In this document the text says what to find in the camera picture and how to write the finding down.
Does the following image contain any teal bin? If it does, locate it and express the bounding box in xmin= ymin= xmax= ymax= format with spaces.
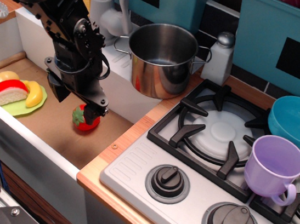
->
xmin=68 ymin=0 xmax=223 ymax=38
xmin=233 ymin=0 xmax=300 ymax=96

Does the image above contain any red toy strawberry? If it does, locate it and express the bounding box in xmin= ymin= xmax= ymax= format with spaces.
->
xmin=72 ymin=104 xmax=100 ymax=131

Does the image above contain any teal bin left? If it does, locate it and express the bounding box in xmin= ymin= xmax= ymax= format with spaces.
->
xmin=68 ymin=0 xmax=223 ymax=38

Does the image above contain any red toy cheese wedge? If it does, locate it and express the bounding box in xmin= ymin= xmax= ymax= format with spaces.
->
xmin=0 ymin=79 xmax=29 ymax=106

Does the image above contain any blue plastic bowl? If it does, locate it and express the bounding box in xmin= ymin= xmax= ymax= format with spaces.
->
xmin=268 ymin=96 xmax=300 ymax=149

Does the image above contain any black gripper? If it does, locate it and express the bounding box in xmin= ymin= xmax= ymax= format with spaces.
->
xmin=44 ymin=45 xmax=111 ymax=125

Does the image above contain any grey toy faucet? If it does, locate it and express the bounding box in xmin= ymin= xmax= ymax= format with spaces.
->
xmin=89 ymin=0 xmax=133 ymax=46

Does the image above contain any grey stove knob left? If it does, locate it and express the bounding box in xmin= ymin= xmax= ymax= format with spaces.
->
xmin=145 ymin=164 xmax=190 ymax=205

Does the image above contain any yellow toy banana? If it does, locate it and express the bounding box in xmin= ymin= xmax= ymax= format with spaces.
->
xmin=23 ymin=80 xmax=43 ymax=108

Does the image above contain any grey toy stove top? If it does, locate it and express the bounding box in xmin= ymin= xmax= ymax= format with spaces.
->
xmin=100 ymin=80 xmax=300 ymax=224

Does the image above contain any teal bin right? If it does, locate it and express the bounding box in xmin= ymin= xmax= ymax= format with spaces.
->
xmin=233 ymin=0 xmax=300 ymax=96

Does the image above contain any white salt shaker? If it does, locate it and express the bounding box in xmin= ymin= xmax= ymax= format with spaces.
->
xmin=201 ymin=31 xmax=235 ymax=86

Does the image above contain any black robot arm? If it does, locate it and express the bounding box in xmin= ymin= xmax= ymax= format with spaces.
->
xmin=14 ymin=0 xmax=110 ymax=125

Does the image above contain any black stove grate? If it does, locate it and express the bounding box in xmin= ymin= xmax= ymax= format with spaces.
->
xmin=147 ymin=80 xmax=270 ymax=202

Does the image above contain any purple plastic cup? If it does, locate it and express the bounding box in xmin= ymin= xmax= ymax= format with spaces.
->
xmin=244 ymin=135 xmax=300 ymax=206

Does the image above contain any white toy sink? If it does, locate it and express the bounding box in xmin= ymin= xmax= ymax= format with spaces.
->
xmin=0 ymin=8 xmax=160 ymax=224

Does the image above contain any yellow toy lemon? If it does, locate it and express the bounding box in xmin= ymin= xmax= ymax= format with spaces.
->
xmin=0 ymin=71 xmax=20 ymax=82

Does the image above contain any stainless steel pot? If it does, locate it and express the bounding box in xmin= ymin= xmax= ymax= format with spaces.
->
xmin=114 ymin=23 xmax=212 ymax=99

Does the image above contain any green plastic plate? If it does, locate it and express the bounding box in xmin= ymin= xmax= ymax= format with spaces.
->
xmin=1 ymin=85 xmax=47 ymax=116

